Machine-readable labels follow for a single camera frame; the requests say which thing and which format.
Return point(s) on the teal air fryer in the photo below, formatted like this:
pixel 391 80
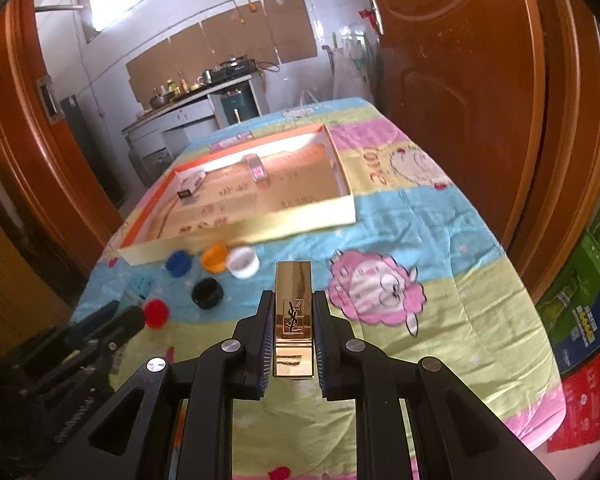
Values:
pixel 237 105

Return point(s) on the red plastic cap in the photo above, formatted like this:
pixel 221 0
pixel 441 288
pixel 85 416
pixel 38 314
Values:
pixel 155 312

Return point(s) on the cardboard wall covering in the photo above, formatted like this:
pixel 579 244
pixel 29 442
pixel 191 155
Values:
pixel 230 40

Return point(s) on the gold lipstick case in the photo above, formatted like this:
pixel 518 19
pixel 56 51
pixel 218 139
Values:
pixel 292 320

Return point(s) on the white plastic cap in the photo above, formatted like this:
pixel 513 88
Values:
pixel 242 261

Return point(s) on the brown sauce bottle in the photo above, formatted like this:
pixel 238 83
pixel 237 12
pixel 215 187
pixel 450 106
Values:
pixel 184 85

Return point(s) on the black plastic cap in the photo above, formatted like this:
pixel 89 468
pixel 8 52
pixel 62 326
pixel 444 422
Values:
pixel 206 292

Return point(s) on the black and white slim box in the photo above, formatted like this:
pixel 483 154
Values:
pixel 190 187

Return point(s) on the teal slim box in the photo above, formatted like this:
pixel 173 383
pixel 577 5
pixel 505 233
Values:
pixel 140 287

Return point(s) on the steel mug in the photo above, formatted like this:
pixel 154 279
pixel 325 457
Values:
pixel 206 76

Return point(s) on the red paper strip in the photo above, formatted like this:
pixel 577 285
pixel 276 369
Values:
pixel 365 13

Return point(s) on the metal wok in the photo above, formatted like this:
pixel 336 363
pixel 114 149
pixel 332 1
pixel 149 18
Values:
pixel 160 100

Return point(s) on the wooden hinge-side door jamb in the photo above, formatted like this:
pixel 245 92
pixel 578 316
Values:
pixel 570 110

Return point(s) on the clear box with pink label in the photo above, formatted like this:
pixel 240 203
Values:
pixel 256 167

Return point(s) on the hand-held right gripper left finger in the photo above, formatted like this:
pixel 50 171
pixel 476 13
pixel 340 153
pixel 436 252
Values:
pixel 266 345

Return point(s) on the wooden latch-side door jamb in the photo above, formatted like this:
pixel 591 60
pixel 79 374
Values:
pixel 15 160

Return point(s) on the orange-rimmed cardboard tray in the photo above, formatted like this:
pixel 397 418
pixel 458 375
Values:
pixel 280 185

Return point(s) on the grey kitchen counter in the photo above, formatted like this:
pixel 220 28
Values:
pixel 180 120

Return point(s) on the wooden door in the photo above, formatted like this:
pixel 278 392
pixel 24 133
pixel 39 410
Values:
pixel 455 85

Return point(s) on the orange plastic bowl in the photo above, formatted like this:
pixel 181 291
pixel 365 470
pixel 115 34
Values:
pixel 214 257

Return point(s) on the white hanging plastic bag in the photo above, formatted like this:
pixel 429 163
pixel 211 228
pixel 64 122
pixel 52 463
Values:
pixel 347 70

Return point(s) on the black gas stove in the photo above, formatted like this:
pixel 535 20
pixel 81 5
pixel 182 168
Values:
pixel 235 67

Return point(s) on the blue plastic cap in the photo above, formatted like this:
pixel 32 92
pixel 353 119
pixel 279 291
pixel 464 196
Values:
pixel 176 261

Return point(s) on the yellow-green bottle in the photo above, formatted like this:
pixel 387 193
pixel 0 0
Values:
pixel 170 86

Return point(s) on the green carton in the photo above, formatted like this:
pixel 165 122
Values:
pixel 585 300

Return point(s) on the dark grey cabinet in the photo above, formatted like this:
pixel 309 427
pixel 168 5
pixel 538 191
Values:
pixel 85 135

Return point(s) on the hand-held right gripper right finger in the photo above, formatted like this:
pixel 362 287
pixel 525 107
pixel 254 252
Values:
pixel 322 355

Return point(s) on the red carton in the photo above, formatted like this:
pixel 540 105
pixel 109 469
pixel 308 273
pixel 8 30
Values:
pixel 585 405

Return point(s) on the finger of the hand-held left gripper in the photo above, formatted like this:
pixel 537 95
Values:
pixel 126 321
pixel 92 320

